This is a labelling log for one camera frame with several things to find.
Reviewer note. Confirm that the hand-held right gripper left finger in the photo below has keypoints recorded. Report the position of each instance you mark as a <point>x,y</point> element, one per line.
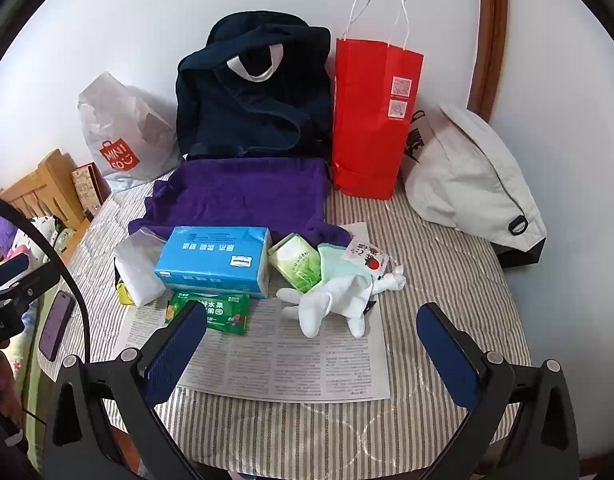
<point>179,347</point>

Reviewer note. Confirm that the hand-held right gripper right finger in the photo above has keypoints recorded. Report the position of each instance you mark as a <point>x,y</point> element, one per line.
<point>447,360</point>

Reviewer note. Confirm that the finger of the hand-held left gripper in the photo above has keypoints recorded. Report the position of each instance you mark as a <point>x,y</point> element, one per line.
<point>9,266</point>
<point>34,287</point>

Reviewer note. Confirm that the green wet wipes packet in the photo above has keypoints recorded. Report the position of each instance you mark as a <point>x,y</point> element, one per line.
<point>227,314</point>

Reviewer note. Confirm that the green tissue pack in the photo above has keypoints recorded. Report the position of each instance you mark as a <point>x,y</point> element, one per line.
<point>297,266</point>

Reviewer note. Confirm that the person's left forearm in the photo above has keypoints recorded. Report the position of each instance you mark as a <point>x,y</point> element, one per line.
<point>7,440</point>

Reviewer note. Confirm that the smartphone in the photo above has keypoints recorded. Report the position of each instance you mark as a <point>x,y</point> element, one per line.
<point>54,329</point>

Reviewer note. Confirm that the green blanket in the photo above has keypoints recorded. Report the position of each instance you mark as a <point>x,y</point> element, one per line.
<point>33,385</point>

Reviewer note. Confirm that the clear plastic bag with tissues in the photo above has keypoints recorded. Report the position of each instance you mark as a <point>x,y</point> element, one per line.
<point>137,276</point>

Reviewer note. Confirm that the wooden headboard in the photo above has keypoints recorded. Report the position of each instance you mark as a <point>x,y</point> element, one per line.
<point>47,180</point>

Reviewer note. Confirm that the blue tissue pack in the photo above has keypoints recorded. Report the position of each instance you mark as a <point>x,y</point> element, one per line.
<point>207,256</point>

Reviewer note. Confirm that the newspaper sheet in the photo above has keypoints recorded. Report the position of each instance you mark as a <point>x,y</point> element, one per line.
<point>287,360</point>

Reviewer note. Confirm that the patterned gift box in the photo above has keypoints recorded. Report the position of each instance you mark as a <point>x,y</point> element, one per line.
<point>87,187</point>

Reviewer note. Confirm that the strawberry print packet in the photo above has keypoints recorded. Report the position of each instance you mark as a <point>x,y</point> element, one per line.
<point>369,260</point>

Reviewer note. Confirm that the light blue cloth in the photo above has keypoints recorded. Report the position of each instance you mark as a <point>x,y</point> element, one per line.
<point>336,262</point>

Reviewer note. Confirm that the purple towel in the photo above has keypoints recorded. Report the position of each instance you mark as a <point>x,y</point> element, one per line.
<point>237,195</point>

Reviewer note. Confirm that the white plastic shopping bag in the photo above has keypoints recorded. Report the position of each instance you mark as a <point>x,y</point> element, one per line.
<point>112,110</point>

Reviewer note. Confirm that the red paper bag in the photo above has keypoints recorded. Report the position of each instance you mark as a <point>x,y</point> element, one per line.
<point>367,135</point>

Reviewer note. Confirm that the navy fabric bag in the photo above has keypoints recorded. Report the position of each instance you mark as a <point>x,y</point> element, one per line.
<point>227,110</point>

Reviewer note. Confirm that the wooden door frame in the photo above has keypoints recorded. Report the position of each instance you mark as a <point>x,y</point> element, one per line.
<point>487,35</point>

